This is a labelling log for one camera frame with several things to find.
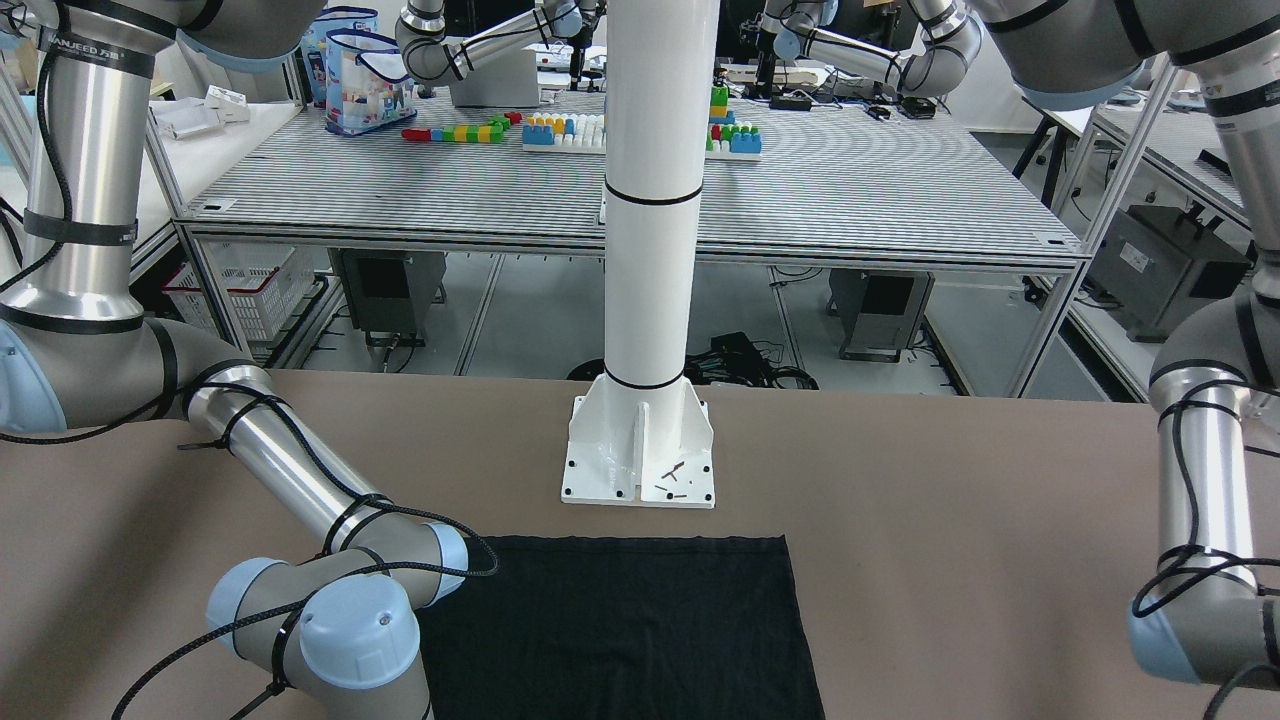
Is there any black graphic t-shirt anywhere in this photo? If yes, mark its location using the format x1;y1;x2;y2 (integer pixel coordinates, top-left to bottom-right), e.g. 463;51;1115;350
419;536;826;719

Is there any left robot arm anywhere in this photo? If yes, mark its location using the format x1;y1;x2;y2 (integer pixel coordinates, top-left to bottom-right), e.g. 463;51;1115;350
972;1;1279;691

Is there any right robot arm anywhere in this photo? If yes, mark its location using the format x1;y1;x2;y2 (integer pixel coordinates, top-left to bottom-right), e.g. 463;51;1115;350
3;1;468;719

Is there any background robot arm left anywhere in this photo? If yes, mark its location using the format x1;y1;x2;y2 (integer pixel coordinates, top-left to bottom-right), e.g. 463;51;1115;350
396;1;605;110

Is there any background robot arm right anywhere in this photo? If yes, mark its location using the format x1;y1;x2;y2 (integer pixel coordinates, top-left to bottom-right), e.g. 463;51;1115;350
760;1;984;97

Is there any striped metal work table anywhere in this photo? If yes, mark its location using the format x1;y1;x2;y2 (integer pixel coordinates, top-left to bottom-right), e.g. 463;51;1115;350
175;94;1087;389

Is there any green blue brick stack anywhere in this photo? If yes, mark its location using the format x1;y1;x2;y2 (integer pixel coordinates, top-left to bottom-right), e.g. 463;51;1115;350
704;85;764;161

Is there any white brick board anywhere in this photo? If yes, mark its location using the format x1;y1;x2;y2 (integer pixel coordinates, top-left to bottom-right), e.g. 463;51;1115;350
521;113;607;155

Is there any colourful toy brick row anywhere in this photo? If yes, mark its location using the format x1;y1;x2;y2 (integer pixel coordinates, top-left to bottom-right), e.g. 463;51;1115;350
399;111;524;145

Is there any white plastic basket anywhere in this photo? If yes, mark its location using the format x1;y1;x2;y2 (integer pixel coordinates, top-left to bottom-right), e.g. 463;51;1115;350
161;243;315;343

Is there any toy block bag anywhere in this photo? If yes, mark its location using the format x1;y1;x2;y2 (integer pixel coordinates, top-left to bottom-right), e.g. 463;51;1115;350
300;6;417;137

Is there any white mast base plate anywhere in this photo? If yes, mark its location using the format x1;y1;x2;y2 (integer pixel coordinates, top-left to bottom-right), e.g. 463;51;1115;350
559;374;718;509

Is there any white camera mast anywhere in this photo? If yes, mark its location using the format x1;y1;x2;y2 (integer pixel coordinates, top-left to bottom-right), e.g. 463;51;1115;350
604;1;719;389

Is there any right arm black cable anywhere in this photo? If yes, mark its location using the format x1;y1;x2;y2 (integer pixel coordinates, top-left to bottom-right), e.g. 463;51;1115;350
0;0;499;720

